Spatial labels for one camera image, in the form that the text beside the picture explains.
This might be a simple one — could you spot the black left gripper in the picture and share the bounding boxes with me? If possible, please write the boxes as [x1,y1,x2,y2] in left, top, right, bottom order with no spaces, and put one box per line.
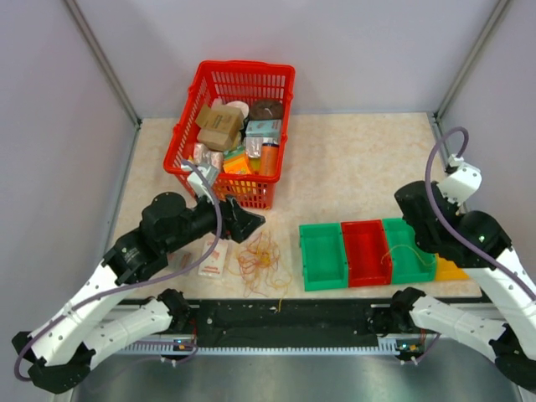
[163,184,265,255]

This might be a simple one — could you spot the long yellow wire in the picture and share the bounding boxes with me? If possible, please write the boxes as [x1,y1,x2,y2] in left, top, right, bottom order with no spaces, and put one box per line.
[379,243,436,269]

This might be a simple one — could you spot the yellow and red wires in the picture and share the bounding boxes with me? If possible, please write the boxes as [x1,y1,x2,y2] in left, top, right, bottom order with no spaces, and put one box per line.
[228,229,294,313]

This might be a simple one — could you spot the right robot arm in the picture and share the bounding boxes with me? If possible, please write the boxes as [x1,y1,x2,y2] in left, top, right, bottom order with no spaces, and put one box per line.
[368,181,535,392]

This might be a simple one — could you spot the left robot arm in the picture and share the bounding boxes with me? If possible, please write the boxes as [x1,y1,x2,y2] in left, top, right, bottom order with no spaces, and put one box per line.
[12,192,265,394]

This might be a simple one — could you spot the right green plastic bin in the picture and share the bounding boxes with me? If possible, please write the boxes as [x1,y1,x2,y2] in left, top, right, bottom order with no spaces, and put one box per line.
[382,218,436,285]

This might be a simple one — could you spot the green plastic bin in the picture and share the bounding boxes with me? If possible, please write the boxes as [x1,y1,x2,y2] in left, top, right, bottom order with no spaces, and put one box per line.
[299,223,348,291]
[382,218,436,285]

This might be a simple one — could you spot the yellow plastic bin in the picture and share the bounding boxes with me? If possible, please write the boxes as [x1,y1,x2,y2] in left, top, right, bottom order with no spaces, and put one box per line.
[435,254,470,281]

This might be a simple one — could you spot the white tissue pack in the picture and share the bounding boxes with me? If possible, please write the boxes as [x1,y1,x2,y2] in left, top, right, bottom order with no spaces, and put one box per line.
[198,240,229,279]

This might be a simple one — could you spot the orange yellow sticky notes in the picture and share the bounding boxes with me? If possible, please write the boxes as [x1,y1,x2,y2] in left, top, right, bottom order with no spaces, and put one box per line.
[223,151,253,175]

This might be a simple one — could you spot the red plastic bin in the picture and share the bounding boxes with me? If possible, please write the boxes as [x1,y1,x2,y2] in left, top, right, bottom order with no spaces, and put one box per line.
[341,219,393,287]

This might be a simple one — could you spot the orange bottle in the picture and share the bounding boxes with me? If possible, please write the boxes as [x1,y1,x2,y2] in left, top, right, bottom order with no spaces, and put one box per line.
[260,142,279,177]

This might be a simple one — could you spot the silver foil snack pack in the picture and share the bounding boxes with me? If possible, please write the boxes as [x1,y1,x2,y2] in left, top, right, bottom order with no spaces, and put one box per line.
[245,137,279,159]

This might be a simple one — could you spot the pink wrapped snack pack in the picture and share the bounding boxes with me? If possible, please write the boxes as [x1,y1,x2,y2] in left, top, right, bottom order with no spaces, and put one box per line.
[193,142,224,171]

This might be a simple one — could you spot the small brown cardboard box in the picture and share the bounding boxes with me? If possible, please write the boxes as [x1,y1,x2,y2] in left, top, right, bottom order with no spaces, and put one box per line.
[197,129,237,152]

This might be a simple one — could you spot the left green plastic bin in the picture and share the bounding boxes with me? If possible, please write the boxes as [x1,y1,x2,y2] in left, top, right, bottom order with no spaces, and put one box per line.
[299,223,348,291]

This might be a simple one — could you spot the red plastic shopping basket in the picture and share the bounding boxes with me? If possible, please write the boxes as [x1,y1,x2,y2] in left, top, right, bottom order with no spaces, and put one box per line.
[163,60,296,209]

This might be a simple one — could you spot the teal snack box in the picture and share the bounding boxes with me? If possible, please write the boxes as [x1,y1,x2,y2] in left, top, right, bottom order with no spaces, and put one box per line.
[245,119,282,137]

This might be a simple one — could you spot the white round plate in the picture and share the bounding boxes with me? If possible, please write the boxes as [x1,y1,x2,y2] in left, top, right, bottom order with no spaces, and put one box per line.
[211,98,250,119]

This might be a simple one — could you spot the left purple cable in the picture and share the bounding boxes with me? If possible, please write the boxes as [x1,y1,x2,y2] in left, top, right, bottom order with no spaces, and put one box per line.
[14,158,223,382]

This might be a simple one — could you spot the purple cable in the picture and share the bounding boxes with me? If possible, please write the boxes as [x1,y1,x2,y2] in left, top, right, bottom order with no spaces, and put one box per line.
[418,126,536,361]
[14,158,223,382]

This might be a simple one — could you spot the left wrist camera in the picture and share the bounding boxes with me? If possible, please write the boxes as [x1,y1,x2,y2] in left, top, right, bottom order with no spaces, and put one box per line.
[181,159,219,203]

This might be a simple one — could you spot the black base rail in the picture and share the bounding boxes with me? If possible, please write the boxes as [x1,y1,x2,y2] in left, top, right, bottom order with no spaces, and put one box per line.
[183,298,421,348]

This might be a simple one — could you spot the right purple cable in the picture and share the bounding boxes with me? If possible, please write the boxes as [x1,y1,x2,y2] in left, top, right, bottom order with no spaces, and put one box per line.
[418,126,536,361]

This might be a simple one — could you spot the grey slotted cable duct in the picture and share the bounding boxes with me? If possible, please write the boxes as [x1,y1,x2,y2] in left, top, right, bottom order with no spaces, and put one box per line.
[121,337,399,356]

